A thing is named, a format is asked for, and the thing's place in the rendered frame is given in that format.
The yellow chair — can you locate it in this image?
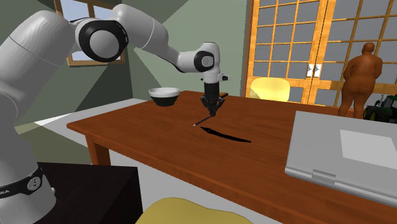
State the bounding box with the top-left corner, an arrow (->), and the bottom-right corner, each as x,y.
249,77 -> 291,103
134,197 -> 254,224

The brown human figure statue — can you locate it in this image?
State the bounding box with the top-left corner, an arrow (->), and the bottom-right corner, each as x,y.
337,42 -> 384,120

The wooden lattice double door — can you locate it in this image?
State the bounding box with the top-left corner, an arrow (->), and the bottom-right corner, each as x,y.
244,0 -> 397,108

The wooden framed window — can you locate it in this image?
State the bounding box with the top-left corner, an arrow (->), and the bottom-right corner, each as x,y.
53,0 -> 127,67

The brown wooden table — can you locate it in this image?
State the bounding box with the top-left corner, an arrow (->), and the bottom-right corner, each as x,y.
66,90 -> 397,224

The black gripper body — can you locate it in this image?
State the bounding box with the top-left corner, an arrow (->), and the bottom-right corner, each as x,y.
204,81 -> 221,108

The black robot stand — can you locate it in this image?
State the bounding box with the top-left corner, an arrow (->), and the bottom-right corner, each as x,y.
33,162 -> 144,224

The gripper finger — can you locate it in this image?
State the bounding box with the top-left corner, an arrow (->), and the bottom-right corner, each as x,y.
213,96 -> 225,116
200,95 -> 214,116

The green toy tractor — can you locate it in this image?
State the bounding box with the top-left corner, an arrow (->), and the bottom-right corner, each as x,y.
362,94 -> 397,124

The white and black bowl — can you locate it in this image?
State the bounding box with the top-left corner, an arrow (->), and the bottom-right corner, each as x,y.
148,87 -> 181,108

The grey closed laptop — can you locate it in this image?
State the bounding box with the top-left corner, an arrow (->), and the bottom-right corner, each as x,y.
284,110 -> 397,208

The thin black pen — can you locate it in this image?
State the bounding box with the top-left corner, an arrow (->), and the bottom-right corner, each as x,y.
192,115 -> 214,127

